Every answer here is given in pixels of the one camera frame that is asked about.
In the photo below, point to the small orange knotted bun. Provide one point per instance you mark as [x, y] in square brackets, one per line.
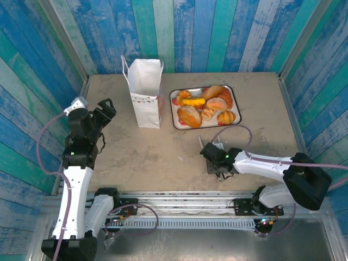
[183, 95]

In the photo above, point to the white strawberry print tray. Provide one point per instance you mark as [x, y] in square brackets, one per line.
[210, 124]

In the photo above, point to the round powdered fake bun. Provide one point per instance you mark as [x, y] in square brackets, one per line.
[216, 104]

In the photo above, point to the small circuit board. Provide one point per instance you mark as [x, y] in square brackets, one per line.
[265, 221]
[117, 219]

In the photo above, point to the clear plastic scrap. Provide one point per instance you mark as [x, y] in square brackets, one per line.
[111, 239]

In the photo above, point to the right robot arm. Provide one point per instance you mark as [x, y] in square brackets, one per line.
[258, 170]

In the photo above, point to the orange fake croissant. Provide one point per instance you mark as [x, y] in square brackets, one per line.
[226, 98]

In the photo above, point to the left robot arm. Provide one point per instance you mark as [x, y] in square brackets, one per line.
[73, 195]

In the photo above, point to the paper bag with cartoon print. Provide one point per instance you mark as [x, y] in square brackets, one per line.
[146, 114]

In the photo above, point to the striped orange croissant bun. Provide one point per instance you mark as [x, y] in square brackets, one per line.
[226, 117]

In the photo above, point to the aluminium corner post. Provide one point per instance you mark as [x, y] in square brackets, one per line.
[68, 46]
[303, 40]

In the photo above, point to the long brown fake loaf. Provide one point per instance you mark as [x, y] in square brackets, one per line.
[212, 92]

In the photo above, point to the large oval split loaf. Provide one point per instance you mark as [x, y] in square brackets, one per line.
[189, 117]

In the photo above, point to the aluminium front rail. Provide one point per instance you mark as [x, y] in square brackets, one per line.
[185, 202]

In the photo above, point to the small pale swirl bun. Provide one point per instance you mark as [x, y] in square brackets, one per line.
[208, 113]

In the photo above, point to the metal sheet panel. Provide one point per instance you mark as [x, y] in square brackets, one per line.
[190, 244]

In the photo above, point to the yellow ridged fake bread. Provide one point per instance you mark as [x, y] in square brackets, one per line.
[193, 102]

